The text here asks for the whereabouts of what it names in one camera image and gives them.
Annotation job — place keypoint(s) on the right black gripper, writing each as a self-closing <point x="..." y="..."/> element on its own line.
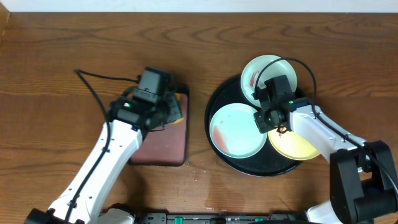
<point x="263" y="126"/>

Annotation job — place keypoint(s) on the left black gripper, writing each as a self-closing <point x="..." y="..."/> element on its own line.
<point x="173" y="106"/>

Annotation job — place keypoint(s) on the green and orange sponge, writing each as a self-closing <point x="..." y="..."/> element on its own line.
<point x="176" y="111"/>

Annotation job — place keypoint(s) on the light blue plate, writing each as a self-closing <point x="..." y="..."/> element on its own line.
<point x="253" y="68"/>
<point x="234" y="133"/>

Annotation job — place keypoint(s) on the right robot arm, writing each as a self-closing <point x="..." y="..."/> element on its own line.
<point x="363" y="178"/>

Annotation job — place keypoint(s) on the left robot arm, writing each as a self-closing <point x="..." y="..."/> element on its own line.
<point x="122" y="141"/>

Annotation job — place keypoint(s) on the black rectangular water tray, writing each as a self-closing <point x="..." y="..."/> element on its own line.
<point x="166" y="146"/>

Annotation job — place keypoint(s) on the black round serving tray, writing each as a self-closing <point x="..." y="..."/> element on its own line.
<point x="265" y="163"/>

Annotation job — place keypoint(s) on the yellow plate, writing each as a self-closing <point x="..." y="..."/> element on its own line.
<point x="292" y="145"/>

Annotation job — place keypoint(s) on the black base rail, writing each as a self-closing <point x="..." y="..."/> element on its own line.
<point x="202" y="218"/>

